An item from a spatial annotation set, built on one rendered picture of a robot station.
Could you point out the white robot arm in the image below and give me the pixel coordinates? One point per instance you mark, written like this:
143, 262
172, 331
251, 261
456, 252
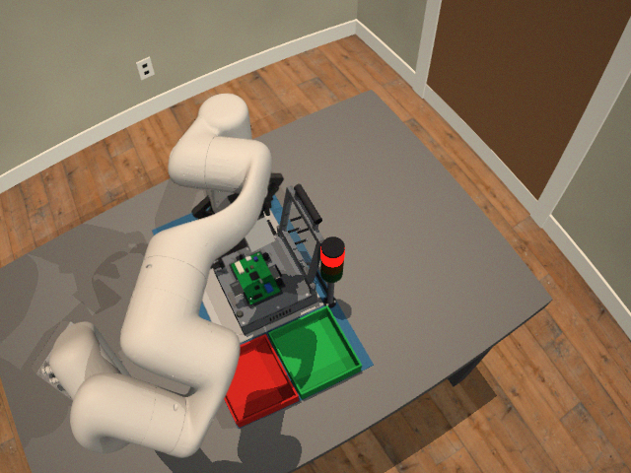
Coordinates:
162, 332

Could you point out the green circuit board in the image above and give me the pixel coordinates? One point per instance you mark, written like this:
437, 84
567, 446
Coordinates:
255, 278

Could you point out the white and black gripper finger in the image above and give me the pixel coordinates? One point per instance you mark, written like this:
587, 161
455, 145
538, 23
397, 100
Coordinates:
276, 179
198, 210

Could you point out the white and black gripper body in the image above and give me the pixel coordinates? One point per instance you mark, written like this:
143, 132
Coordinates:
219, 199

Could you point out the red bin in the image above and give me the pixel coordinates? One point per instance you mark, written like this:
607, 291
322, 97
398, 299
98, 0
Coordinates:
259, 383

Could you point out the green bin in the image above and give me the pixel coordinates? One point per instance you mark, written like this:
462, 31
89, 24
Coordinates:
314, 352

